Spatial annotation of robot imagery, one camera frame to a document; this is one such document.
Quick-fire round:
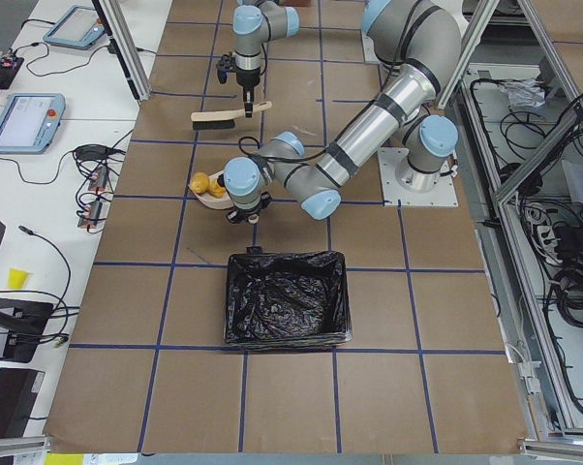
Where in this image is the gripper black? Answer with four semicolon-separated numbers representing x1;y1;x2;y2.
236;68;261;118
226;192;272;225

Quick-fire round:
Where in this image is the beige plastic dustpan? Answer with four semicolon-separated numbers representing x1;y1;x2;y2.
189;170;233;210

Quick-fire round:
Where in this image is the beige hand brush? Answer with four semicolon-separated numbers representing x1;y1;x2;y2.
191;101;272;131

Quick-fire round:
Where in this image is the brown potato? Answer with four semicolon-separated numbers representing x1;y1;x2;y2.
189;171;210;195

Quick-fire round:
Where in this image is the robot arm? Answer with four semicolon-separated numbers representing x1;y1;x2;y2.
217;1;462;125
223;58;440;224

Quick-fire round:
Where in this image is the black bag lined bin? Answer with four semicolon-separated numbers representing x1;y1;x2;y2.
224;247;353;351

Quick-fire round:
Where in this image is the black power adapter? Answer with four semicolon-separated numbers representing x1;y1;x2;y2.
75;144;108;162

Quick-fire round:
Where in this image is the teach pendant far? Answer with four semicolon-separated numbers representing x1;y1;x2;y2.
43;5;105;50

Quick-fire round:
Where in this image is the teach pendant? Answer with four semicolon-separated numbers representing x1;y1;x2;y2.
0;93;66;155
43;5;105;50

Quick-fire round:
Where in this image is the teach pendant near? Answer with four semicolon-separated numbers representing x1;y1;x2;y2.
0;93;66;155

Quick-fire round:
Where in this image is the yellow paper cup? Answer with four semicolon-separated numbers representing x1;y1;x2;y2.
7;267;31;291

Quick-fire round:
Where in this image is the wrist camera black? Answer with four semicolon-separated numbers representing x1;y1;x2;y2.
216;53;236;84

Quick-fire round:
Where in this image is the aluminium frame post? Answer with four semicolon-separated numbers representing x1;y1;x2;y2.
92;0;152;102

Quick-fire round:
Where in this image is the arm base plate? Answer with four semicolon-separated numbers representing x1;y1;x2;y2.
377;148;459;208

